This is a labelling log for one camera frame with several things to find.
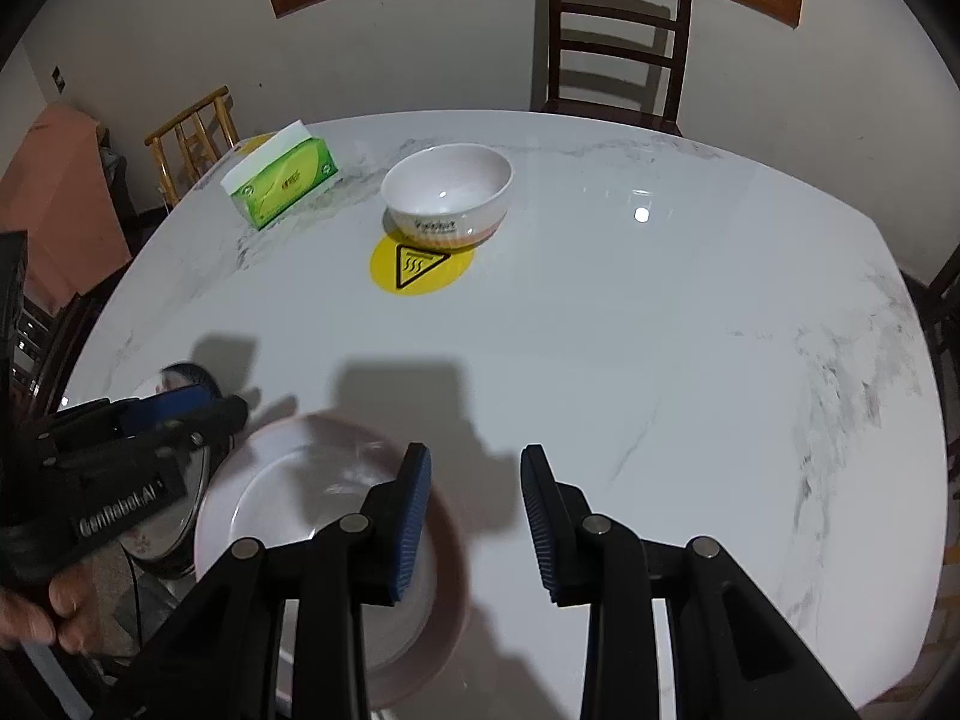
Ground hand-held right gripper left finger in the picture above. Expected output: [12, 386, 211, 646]
[135, 442, 434, 720]

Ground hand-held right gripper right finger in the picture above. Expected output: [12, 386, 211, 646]
[520, 444, 863, 720]

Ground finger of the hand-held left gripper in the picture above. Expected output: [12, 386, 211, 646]
[116, 384, 215, 437]
[161, 395, 250, 466]

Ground blue floral plate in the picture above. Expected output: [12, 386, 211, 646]
[127, 362, 252, 582]

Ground person's left hand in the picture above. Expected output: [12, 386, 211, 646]
[0, 561, 100, 655]

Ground dark wooden chair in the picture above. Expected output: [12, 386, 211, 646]
[531, 0, 692, 137]
[13, 291, 102, 417]
[909, 246, 960, 500]

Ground green tissue pack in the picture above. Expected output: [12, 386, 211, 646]
[221, 120, 340, 232]

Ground yellow round warning sticker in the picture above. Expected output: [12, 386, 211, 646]
[370, 229, 477, 297]

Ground bamboo chair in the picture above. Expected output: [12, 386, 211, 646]
[145, 86, 239, 209]

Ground white bowl with pink base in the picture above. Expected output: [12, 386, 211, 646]
[381, 144, 515, 247]

